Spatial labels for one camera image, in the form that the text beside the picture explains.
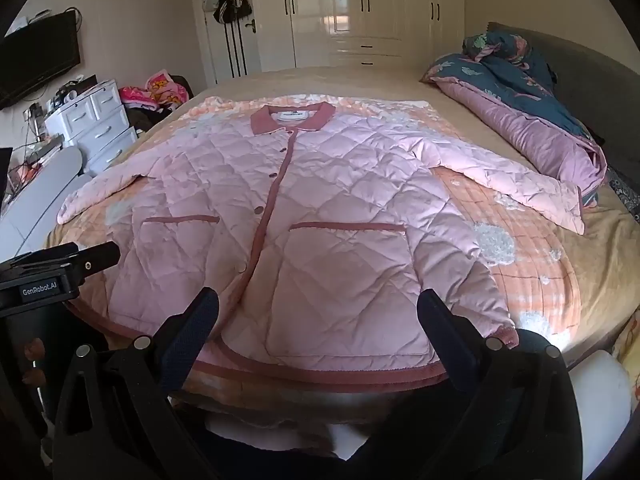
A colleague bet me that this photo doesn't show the white glossy wardrobe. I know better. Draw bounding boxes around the white glossy wardrobe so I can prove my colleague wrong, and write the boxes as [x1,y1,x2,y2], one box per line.
[285,0,466,68]

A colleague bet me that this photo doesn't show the bed with beige sheet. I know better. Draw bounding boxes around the bed with beige sheet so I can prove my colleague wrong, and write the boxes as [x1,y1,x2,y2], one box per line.
[47,57,640,376]

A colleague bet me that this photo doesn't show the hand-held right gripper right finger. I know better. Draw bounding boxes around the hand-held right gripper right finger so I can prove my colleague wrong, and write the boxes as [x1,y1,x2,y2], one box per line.
[417,289,586,480]

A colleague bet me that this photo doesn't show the pink and yellow cloth pile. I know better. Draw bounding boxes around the pink and yellow cloth pile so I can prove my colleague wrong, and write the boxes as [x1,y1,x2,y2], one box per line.
[119,71,189,112]

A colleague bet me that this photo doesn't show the blue floral duvet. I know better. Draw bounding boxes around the blue floral duvet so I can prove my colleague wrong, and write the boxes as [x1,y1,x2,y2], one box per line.
[420,31,608,208]

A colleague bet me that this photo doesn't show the black television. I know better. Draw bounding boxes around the black television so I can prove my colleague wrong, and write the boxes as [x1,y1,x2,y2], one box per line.
[0,10,81,110]

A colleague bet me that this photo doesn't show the dark patterned pillow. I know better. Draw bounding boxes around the dark patterned pillow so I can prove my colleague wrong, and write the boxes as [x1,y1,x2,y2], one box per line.
[605,167,640,222]

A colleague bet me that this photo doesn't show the grey headboard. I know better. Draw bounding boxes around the grey headboard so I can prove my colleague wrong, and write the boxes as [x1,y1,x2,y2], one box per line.
[487,21,640,201]

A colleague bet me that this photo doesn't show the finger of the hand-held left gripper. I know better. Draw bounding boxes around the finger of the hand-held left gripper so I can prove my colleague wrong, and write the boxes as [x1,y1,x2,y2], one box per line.
[62,242,121,274]

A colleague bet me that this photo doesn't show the person's dark trousers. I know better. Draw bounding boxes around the person's dark trousers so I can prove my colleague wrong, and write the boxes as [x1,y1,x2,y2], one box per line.
[190,407,476,480]

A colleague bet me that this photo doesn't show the pink quilted blanket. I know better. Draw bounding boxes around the pink quilted blanket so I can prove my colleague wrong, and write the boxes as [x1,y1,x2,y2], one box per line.
[56,101,586,378]

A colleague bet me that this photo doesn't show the orange plaid flower blanket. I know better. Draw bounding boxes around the orange plaid flower blanket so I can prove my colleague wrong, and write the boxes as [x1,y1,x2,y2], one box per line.
[50,92,583,411]

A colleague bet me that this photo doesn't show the white door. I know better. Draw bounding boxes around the white door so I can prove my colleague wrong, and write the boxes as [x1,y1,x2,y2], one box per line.
[192,0,263,86]

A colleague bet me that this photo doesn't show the yellow patterned cloth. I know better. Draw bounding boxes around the yellow patterned cloth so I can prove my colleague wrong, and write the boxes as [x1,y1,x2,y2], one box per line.
[614,310,640,366]

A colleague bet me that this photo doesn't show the white drawer chest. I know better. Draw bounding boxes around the white drawer chest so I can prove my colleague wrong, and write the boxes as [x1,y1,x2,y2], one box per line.
[44,79,140,176]

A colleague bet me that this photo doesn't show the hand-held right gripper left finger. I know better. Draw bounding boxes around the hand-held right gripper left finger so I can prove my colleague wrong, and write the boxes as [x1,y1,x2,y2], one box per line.
[52,287,221,480]

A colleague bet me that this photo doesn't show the white round object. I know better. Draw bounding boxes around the white round object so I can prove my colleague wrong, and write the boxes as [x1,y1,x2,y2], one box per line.
[567,349,633,428]

